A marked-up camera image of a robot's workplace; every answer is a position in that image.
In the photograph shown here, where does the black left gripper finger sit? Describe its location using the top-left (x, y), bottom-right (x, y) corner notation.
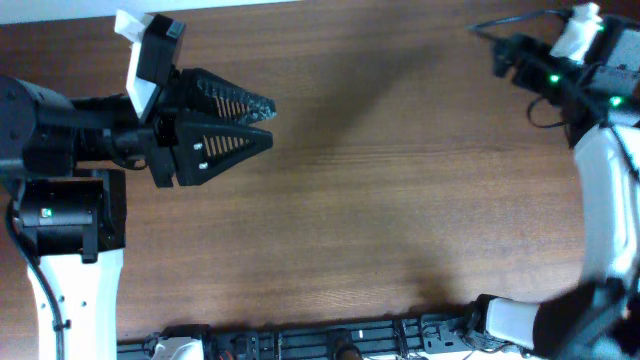
top-left (173, 117), bottom-right (273, 186)
top-left (170, 68), bottom-right (276, 125)

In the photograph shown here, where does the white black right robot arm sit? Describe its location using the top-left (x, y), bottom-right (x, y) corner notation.
top-left (467, 3), bottom-right (639, 359)

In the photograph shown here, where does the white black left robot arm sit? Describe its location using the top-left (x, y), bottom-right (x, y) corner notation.
top-left (1, 69), bottom-right (276, 359)

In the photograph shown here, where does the black right camera cable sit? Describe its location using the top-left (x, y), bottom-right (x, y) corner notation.
top-left (467, 8), bottom-right (576, 41)

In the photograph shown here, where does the black camera cable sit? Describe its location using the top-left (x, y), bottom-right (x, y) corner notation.
top-left (467, 8), bottom-right (576, 41)
top-left (3, 199), bottom-right (69, 360)

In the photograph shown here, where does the black left camera cable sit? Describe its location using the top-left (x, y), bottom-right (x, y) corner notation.
top-left (3, 199), bottom-right (69, 360)

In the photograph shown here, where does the black aluminium mounting rail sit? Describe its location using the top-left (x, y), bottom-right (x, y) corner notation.
top-left (116, 314), bottom-right (505, 360)

